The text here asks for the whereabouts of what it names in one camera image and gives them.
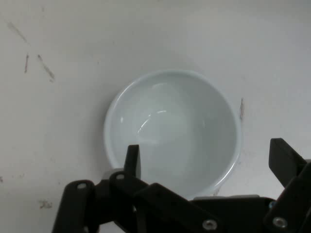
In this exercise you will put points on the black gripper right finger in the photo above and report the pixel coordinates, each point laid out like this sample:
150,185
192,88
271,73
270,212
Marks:
281,157

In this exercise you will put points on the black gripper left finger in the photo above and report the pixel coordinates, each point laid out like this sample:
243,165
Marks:
116,184

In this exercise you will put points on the red bowl with white inside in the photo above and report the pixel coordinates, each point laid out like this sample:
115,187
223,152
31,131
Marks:
175,121

